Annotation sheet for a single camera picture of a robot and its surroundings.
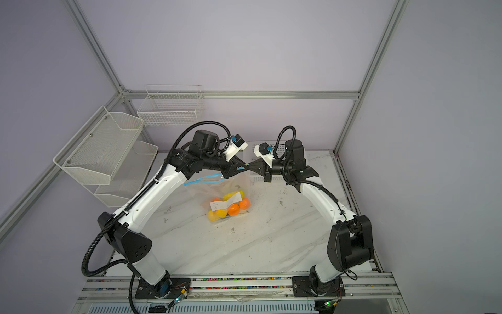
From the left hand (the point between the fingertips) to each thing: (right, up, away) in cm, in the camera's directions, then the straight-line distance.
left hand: (243, 166), depth 72 cm
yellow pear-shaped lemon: (-15, -22, +14) cm, 29 cm away
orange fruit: (-11, -13, +4) cm, 18 cm away
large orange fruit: (-5, -19, +12) cm, 23 cm away
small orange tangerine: (0, -17, +15) cm, 22 cm away
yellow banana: (-6, -12, +6) cm, 15 cm away
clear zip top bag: (-14, -9, 0) cm, 17 cm away
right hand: (+1, 0, +1) cm, 2 cm away
